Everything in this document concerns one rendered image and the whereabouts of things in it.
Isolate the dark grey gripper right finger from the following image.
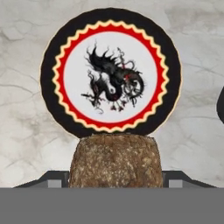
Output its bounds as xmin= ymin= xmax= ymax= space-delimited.
xmin=161 ymin=171 xmax=217 ymax=189

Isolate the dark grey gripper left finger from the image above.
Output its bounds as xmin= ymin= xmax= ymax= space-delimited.
xmin=13 ymin=171 xmax=71 ymax=189

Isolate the brown bread loaf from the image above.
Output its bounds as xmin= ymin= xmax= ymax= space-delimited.
xmin=68 ymin=133 xmax=165 ymax=189

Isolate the dark avocado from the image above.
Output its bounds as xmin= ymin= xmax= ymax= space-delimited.
xmin=215 ymin=86 xmax=224 ymax=124

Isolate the black red dragon plate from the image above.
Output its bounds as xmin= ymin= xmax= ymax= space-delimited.
xmin=39 ymin=7 xmax=183 ymax=139

